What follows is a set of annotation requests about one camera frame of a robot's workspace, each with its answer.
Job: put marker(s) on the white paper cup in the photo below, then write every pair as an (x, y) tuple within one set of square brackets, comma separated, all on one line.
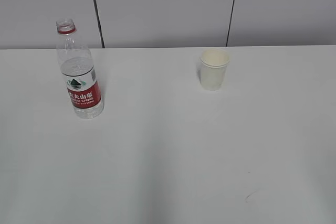
[(214, 62)]

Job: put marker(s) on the clear Nongfu Spring water bottle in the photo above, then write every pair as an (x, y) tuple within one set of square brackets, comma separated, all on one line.
[(78, 71)]

